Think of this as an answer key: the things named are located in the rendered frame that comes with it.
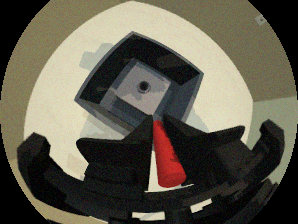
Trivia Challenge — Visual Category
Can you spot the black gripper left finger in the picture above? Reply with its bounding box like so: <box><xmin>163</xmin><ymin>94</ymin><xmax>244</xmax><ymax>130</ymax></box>
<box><xmin>76</xmin><ymin>115</ymin><xmax>153</xmax><ymax>192</ymax></box>

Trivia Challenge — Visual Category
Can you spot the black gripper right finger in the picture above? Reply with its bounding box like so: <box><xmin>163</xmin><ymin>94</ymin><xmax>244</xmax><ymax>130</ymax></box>
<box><xmin>164</xmin><ymin>113</ymin><xmax>245</xmax><ymax>186</ymax></box>

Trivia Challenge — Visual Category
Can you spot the red peg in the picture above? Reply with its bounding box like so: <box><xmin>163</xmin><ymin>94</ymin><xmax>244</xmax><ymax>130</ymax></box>
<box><xmin>153</xmin><ymin>120</ymin><xmax>186</xmax><ymax>188</ymax></box>

